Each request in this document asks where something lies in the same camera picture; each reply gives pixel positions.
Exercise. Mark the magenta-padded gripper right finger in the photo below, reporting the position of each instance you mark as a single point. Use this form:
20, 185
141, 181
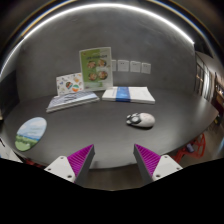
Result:
168, 166

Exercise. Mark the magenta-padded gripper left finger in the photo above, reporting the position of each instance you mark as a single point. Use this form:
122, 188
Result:
58, 166

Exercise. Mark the white panda-print computer mouse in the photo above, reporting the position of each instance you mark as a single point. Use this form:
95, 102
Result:
144, 120

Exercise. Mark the oval landscape-print mouse pad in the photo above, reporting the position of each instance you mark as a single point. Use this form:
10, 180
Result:
30, 134

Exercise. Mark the red metal stool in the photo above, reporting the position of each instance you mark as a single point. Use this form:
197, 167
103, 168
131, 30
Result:
200, 146

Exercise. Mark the grey striped book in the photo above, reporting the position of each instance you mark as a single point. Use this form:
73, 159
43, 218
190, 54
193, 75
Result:
71, 100

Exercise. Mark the white book with blue band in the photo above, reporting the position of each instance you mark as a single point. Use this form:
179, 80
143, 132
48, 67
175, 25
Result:
133, 94

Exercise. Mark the white card with colourful stickers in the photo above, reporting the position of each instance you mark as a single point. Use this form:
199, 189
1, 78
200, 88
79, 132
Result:
69, 84

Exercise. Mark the dark-framed glass door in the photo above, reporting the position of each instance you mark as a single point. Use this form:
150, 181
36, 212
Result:
201, 76

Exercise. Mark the green menu sign stand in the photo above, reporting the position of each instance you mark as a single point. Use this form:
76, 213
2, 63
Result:
96, 68

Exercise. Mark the curved white light strip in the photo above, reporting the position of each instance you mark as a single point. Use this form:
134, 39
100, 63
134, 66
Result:
100, 5

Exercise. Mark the white wall socket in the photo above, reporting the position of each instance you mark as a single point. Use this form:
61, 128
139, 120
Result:
146, 68
135, 66
123, 65
114, 65

